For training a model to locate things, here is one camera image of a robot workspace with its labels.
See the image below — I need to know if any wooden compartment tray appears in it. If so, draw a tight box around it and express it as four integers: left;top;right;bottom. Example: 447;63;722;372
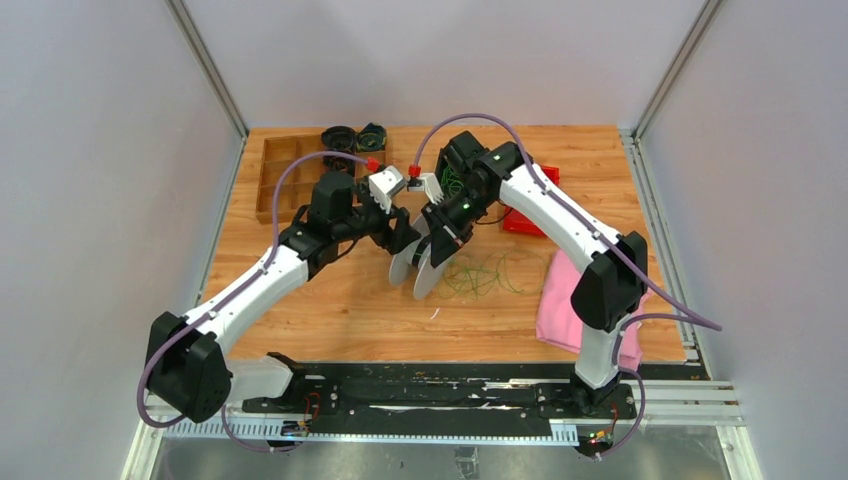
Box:
254;130;393;226

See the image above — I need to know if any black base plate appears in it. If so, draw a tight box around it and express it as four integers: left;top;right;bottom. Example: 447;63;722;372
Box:
238;363;639;438

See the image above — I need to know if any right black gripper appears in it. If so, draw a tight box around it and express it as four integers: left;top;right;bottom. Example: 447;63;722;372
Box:
422;185;494;268

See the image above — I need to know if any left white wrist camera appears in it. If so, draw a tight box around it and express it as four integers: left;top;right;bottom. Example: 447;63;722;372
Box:
368;166;407;214

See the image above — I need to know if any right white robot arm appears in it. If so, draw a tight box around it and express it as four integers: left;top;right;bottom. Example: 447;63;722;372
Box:
422;131;647;417

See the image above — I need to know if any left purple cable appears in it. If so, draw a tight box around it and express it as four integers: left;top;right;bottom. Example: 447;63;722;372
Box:
135;150;382;454

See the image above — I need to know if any dark patterned cloth roll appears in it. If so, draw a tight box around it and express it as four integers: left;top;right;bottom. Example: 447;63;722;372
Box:
355;122;387;152

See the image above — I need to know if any pink cloth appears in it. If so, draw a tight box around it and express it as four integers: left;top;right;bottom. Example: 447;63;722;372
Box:
535;251;643;370

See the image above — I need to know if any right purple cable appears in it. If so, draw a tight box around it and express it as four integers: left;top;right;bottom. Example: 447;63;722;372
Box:
407;112;723;458

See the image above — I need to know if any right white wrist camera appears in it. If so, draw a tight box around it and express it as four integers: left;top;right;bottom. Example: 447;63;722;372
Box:
407;173;445;204

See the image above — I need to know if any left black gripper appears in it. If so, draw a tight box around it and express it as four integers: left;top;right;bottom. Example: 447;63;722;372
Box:
335;190;422;255

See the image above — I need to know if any grey filament spool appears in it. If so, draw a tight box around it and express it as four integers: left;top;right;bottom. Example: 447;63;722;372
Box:
388;229;449;300

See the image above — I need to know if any green wire coil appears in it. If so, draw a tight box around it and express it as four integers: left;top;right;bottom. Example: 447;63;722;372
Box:
439;248;548;301

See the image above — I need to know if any black item in tray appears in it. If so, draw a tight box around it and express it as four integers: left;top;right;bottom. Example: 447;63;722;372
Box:
322;152;356;176

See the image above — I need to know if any green wire in black bin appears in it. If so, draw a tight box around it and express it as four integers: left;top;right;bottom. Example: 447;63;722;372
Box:
439;162;465;200

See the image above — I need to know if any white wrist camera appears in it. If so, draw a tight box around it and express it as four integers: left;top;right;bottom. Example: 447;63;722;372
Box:
407;173;445;204
368;166;407;214

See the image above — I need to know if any black plastic bin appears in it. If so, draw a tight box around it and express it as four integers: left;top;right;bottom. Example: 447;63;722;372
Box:
435;146;465;200

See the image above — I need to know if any purple cable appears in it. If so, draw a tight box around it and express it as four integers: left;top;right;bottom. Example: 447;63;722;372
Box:
407;112;723;458
135;150;382;454

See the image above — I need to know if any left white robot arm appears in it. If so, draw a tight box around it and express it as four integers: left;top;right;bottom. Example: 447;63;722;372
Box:
137;166;420;423

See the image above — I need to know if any red plastic bin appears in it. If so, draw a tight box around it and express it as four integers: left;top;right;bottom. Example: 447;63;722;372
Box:
501;165;560;237

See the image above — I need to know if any aluminium frame rail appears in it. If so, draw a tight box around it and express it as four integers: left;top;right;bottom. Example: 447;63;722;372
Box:
120;1;248;479

